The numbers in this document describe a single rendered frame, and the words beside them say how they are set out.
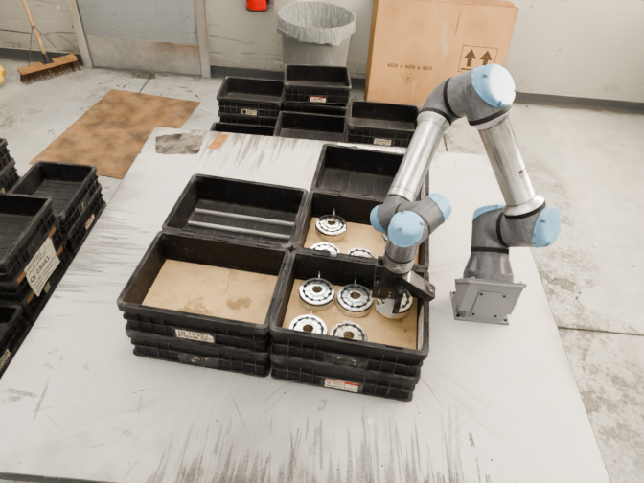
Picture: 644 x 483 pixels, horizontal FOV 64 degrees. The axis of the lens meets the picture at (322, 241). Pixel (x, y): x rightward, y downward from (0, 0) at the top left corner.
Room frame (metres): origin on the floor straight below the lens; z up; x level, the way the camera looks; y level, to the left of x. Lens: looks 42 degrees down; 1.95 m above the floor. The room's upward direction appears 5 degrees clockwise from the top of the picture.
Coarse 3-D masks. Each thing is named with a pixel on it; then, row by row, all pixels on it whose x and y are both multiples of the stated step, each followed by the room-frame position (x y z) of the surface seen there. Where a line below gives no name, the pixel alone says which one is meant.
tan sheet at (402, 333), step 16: (336, 288) 1.04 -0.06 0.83; (288, 304) 0.96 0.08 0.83; (416, 304) 1.00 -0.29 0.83; (288, 320) 0.90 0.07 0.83; (336, 320) 0.92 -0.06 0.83; (352, 320) 0.92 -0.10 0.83; (368, 320) 0.93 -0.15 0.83; (384, 320) 0.93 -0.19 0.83; (400, 320) 0.94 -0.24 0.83; (416, 320) 0.94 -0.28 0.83; (368, 336) 0.87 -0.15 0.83; (384, 336) 0.88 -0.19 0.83; (400, 336) 0.88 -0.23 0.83
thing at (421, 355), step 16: (320, 256) 1.07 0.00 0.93; (336, 256) 1.07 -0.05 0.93; (288, 272) 0.99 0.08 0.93; (416, 272) 1.04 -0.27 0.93; (272, 320) 0.82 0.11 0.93; (288, 336) 0.78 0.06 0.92; (304, 336) 0.78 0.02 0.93; (320, 336) 0.78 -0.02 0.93; (336, 336) 0.79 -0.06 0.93; (368, 352) 0.76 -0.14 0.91; (384, 352) 0.76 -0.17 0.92; (400, 352) 0.76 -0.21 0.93; (416, 352) 0.76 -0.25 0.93
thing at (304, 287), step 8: (312, 280) 1.04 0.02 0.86; (320, 280) 1.04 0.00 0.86; (304, 288) 1.00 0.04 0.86; (328, 288) 1.01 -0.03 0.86; (304, 296) 0.97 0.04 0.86; (312, 296) 0.97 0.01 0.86; (320, 296) 0.97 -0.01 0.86; (328, 296) 0.98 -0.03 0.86; (312, 304) 0.95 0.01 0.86; (320, 304) 0.95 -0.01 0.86
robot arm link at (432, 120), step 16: (432, 96) 1.34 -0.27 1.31; (432, 112) 1.29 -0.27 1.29; (448, 112) 1.30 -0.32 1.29; (416, 128) 1.28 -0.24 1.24; (432, 128) 1.26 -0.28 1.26; (448, 128) 1.29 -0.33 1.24; (416, 144) 1.22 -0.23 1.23; (432, 144) 1.22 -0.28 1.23; (416, 160) 1.17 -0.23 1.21; (400, 176) 1.13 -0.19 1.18; (416, 176) 1.13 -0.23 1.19; (400, 192) 1.09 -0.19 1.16; (416, 192) 1.11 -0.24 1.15; (384, 208) 1.06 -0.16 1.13; (384, 224) 1.02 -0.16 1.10
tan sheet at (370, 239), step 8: (312, 224) 1.32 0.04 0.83; (352, 224) 1.34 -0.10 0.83; (360, 224) 1.34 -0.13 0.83; (312, 232) 1.28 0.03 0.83; (352, 232) 1.30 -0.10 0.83; (360, 232) 1.30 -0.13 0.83; (368, 232) 1.31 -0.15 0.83; (376, 232) 1.31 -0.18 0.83; (312, 240) 1.24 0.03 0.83; (320, 240) 1.25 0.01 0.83; (344, 240) 1.26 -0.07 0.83; (352, 240) 1.26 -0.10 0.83; (360, 240) 1.26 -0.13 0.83; (368, 240) 1.27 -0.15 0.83; (376, 240) 1.27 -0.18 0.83; (344, 248) 1.22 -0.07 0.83; (352, 248) 1.22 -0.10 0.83; (368, 248) 1.22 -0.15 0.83; (376, 248) 1.23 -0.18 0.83; (384, 248) 1.23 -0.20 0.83; (376, 256) 1.19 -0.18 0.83; (416, 256) 1.21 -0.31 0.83
